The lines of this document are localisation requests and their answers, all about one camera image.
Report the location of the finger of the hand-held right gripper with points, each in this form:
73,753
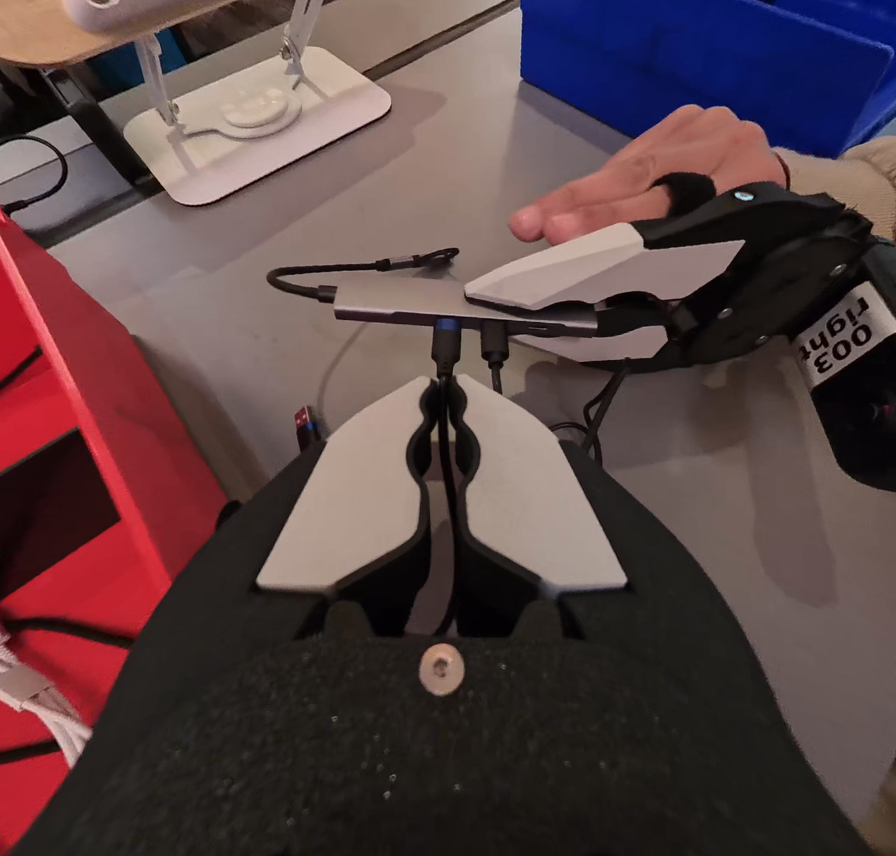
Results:
623,345
595,268

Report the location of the grey desk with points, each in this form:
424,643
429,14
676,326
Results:
700,555

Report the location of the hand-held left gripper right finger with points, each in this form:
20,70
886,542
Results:
532,513

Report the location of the person's right hand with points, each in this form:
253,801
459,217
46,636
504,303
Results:
686,149

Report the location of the person's right forearm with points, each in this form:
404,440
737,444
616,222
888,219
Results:
840,170

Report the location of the grey usb hub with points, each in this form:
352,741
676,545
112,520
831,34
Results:
420,303

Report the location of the blue plastic bin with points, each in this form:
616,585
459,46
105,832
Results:
665,37

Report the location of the red and blue usb plug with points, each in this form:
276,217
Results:
308,428

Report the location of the red plastic bin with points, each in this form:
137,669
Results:
77,415

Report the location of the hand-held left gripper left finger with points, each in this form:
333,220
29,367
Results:
350,506

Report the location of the white folding stand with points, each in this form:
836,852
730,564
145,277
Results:
280,121

